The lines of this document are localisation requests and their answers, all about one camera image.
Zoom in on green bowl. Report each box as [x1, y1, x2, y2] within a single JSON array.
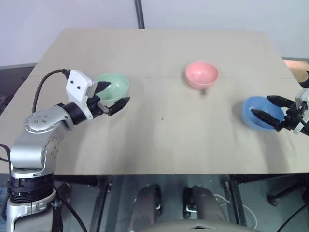
[[93, 73, 130, 106]]

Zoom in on blue bowl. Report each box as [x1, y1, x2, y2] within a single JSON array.
[[242, 96, 286, 132]]

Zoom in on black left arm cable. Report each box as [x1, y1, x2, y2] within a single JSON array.
[[32, 69, 71, 114]]

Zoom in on black stand foot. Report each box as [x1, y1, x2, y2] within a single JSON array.
[[266, 178, 309, 206]]

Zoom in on dark vertical pole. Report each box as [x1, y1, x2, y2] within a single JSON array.
[[134, 0, 146, 29]]

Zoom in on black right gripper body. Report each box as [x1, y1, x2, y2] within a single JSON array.
[[276, 103, 304, 132]]

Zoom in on black table leg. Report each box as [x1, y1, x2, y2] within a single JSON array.
[[224, 174, 248, 228], [89, 175, 113, 232]]

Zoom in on grey robot torso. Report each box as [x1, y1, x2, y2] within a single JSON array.
[[144, 218, 264, 232]]

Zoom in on brown wooden board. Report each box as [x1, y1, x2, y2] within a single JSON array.
[[282, 59, 309, 83]]

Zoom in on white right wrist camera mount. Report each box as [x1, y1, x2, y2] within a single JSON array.
[[294, 88, 309, 136]]

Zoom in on white floor cable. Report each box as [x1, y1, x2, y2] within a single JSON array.
[[214, 193, 257, 229]]

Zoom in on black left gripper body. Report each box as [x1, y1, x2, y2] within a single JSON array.
[[85, 81, 110, 118]]

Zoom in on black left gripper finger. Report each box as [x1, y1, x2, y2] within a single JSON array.
[[95, 81, 112, 95], [108, 96, 131, 116]]

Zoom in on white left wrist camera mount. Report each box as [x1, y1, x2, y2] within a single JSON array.
[[65, 69, 98, 120]]

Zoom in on dark rounded shape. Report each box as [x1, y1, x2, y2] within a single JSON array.
[[129, 184, 163, 232], [183, 185, 228, 223]]

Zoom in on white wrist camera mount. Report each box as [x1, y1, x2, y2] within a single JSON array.
[[65, 69, 98, 120], [294, 88, 309, 136]]

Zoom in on red bowl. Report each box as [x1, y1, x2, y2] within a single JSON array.
[[185, 61, 220, 90]]

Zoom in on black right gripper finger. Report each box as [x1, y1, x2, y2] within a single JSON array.
[[251, 109, 282, 129], [266, 95, 296, 110]]

